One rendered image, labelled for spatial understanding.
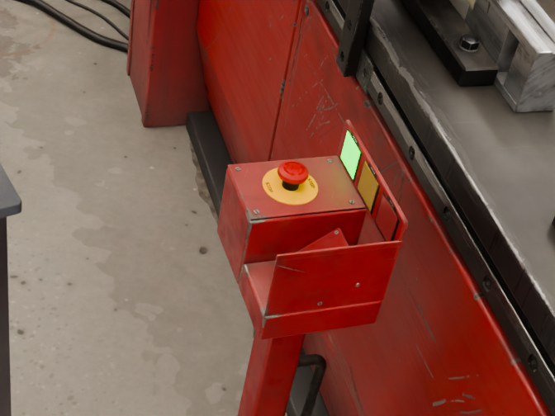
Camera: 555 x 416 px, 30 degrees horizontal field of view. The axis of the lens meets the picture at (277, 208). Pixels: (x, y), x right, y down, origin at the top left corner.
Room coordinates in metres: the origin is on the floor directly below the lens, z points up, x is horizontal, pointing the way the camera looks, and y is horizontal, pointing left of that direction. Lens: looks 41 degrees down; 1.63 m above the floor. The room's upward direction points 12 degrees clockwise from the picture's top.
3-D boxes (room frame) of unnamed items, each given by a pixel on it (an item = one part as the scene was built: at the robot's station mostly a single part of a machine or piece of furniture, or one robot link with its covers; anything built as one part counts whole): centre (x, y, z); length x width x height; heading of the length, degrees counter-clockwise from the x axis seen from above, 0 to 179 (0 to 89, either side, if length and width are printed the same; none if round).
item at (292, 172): (1.02, -0.01, 0.79); 0.04 x 0.04 x 0.04
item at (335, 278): (0.98, -0.04, 0.75); 0.20 x 0.16 x 0.18; 26
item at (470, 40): (1.23, -0.21, 0.91); 0.03 x 0.03 x 0.02
